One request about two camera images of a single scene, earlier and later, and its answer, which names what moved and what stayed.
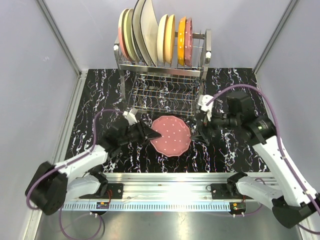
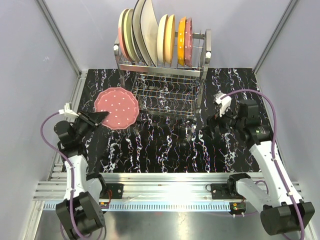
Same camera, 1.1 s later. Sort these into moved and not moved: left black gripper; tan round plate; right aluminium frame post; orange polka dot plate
Moved: left black gripper
Not moved: tan round plate; right aluminium frame post; orange polka dot plate
